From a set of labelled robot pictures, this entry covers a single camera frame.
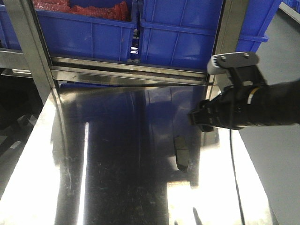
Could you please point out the grey brake pad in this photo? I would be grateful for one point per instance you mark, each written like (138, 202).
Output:
(181, 153)

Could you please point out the right blue plastic bin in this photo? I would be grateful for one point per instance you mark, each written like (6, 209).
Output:
(181, 33)

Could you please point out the far-left blue plastic bin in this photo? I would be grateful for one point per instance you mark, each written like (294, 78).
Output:
(8, 38)

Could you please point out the red bubble wrap bags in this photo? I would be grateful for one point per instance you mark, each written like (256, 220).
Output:
(119, 11)

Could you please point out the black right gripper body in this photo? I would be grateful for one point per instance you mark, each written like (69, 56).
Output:
(226, 110)

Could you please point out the black office chair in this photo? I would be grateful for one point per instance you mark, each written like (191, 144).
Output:
(19, 100)

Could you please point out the stainless steel rack frame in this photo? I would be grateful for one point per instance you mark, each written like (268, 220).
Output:
(34, 60)

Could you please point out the left blue plastic bin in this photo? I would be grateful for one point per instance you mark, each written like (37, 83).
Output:
(85, 36)

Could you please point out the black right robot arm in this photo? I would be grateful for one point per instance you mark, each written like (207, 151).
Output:
(249, 106)

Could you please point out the grey camera on right wrist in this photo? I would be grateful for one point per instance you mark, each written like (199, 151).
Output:
(220, 63)

